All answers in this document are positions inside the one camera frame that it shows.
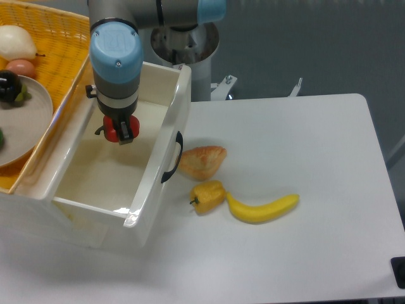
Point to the yellow toy pepper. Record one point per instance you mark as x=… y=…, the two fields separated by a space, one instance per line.
x=206 y=196

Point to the green toy vegetable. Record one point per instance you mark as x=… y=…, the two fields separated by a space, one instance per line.
x=1 y=138

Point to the dark purple toy eggplant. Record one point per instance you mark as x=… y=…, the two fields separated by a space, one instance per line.
x=12 y=88

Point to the grey round plate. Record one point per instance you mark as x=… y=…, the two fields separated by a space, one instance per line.
x=23 y=127

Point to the yellow toy banana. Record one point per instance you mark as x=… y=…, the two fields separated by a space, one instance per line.
x=262 y=213

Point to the red toy pepper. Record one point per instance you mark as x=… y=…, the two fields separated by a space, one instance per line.
x=121 y=133

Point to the yellow wicker basket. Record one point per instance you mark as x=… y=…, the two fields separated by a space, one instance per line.
x=63 y=37

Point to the toy bread pastry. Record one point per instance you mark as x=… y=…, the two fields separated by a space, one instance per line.
x=201 y=163

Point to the black object at table edge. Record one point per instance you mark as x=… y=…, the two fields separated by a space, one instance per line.
x=398 y=267

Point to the black drawer handle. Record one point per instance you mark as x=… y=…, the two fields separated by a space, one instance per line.
x=175 y=152

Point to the open white upper drawer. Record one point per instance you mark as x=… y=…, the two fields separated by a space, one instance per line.
x=120 y=183

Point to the pink toy egg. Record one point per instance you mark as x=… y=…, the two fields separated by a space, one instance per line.
x=22 y=67

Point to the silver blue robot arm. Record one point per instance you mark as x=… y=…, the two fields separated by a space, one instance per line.
x=116 y=51

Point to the white drawer cabinet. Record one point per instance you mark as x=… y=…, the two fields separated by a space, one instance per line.
x=59 y=179

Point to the white toy pear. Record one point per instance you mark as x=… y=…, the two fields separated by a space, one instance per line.
x=17 y=44

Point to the white metal bracket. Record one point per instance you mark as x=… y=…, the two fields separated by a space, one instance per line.
x=296 y=89

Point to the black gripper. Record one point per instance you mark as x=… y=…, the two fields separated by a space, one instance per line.
x=117 y=109

